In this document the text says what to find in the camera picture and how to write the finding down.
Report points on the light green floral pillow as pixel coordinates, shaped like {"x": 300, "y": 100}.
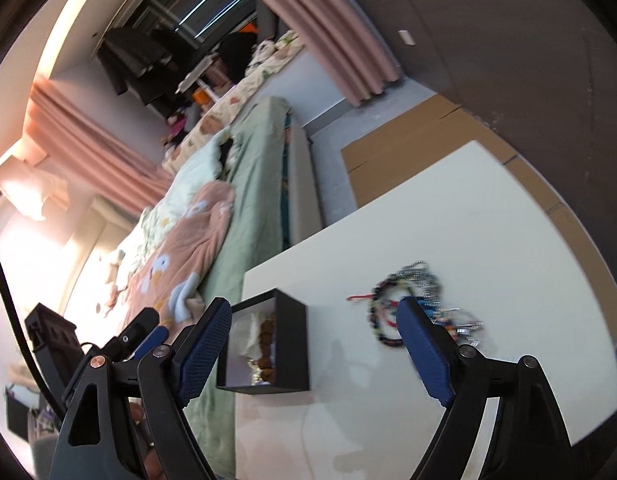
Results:
{"x": 201, "y": 168}

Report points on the left hand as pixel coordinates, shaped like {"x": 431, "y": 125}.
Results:
{"x": 154, "y": 469}

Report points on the pink curtain right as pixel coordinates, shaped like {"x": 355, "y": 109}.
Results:
{"x": 346, "y": 45}

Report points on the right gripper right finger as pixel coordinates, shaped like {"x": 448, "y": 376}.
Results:
{"x": 529, "y": 438}

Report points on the flat brown cardboard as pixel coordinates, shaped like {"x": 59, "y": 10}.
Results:
{"x": 499, "y": 234}

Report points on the hanging dark clothes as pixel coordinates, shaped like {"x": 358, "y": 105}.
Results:
{"x": 152, "y": 65}

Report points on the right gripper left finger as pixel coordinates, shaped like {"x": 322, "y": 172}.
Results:
{"x": 98, "y": 438}

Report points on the white bed frame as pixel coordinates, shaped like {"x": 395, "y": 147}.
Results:
{"x": 305, "y": 217}

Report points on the floral cream quilt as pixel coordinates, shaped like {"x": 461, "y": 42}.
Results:
{"x": 268, "y": 59}

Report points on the white cloth pouch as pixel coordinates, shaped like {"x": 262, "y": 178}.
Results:
{"x": 245, "y": 335}

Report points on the black jewelry box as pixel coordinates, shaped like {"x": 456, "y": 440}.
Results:
{"x": 284, "y": 341}

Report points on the green bed sheet mattress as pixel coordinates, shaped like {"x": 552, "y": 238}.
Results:
{"x": 254, "y": 236}

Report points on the pink duck fleece blanket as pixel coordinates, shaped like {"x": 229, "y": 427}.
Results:
{"x": 168, "y": 281}

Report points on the white wall switch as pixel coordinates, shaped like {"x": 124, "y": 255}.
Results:
{"x": 407, "y": 38}

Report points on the pink curtain left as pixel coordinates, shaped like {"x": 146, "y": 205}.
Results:
{"x": 79, "y": 144}

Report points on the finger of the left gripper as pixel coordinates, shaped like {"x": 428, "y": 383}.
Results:
{"x": 136, "y": 331}
{"x": 156, "y": 338}

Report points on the pink curtain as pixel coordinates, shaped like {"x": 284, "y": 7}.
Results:
{"x": 346, "y": 45}
{"x": 79, "y": 144}

